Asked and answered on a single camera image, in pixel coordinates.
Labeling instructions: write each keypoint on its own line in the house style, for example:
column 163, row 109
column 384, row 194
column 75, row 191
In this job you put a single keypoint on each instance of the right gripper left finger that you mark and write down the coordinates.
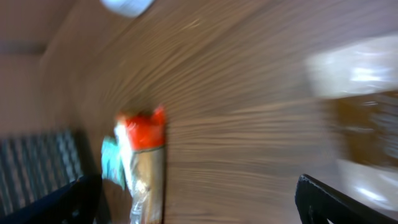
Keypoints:
column 76, row 202

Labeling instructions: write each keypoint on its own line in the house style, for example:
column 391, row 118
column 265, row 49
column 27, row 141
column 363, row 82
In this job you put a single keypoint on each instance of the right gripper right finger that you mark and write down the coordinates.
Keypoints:
column 317, row 202

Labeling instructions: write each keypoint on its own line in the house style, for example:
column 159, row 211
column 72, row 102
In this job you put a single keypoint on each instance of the teal snack packet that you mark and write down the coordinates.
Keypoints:
column 111, row 163

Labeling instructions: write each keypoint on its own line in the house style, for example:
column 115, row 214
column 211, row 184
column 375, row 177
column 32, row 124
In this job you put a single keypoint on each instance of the white gold tube package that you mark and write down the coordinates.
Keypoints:
column 126, row 154

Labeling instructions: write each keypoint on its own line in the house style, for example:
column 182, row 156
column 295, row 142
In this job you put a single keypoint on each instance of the orange cracker sleeve package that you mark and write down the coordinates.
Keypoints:
column 147, row 135

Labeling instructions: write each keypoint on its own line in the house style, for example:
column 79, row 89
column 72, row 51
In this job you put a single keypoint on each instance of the brown white cookie pouch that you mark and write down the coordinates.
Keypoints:
column 358, row 84

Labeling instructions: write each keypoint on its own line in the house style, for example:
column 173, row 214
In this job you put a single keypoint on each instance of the white barcode scanner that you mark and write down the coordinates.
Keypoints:
column 127, row 8

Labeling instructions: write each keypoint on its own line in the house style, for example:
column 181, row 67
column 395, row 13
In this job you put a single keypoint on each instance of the grey plastic basket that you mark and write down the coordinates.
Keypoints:
column 33, row 166

